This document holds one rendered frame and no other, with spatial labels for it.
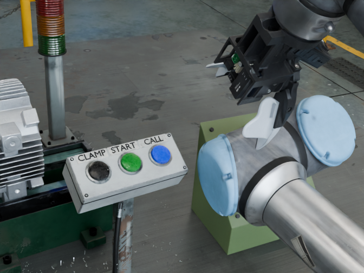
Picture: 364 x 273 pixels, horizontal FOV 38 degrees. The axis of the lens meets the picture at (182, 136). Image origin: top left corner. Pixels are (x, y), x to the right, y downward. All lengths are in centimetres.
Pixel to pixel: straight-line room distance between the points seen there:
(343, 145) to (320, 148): 5
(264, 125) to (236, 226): 31
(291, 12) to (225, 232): 53
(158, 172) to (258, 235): 33
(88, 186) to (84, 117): 71
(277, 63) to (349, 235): 23
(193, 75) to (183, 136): 40
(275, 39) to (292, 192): 23
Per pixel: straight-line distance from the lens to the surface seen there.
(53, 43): 120
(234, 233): 99
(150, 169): 77
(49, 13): 118
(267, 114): 71
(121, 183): 75
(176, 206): 112
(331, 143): 84
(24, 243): 99
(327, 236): 70
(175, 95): 156
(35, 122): 85
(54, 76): 124
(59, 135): 132
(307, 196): 73
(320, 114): 84
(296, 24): 59
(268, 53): 62
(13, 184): 87
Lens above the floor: 149
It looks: 31 degrees down
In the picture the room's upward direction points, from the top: 5 degrees clockwise
